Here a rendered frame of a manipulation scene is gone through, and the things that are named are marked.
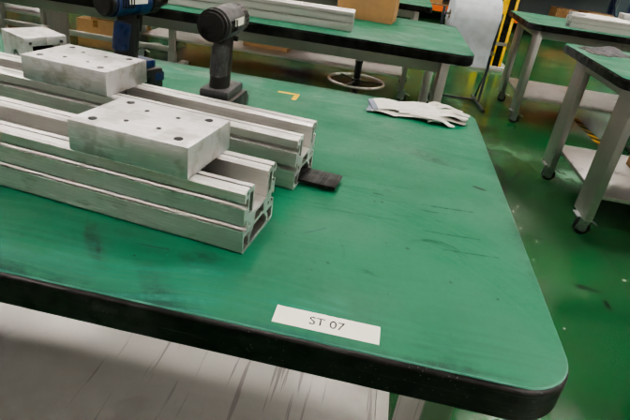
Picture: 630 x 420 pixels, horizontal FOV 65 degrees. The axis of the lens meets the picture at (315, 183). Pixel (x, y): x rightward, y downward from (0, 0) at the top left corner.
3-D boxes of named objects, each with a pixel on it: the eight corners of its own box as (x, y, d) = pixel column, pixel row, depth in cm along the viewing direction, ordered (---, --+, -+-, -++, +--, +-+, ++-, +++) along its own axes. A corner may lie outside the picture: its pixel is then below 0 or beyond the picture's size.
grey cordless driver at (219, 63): (188, 123, 96) (190, 5, 87) (225, 97, 114) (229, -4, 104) (226, 130, 95) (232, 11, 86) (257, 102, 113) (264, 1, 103)
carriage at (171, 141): (71, 170, 61) (66, 117, 58) (126, 142, 71) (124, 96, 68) (187, 201, 58) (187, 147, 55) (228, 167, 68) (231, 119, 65)
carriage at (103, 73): (25, 94, 83) (20, 53, 80) (72, 80, 93) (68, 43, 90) (108, 113, 80) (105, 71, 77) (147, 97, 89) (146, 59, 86)
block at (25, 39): (-5, 73, 109) (-12, 28, 104) (48, 67, 117) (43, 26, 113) (17, 84, 103) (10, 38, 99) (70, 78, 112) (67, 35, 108)
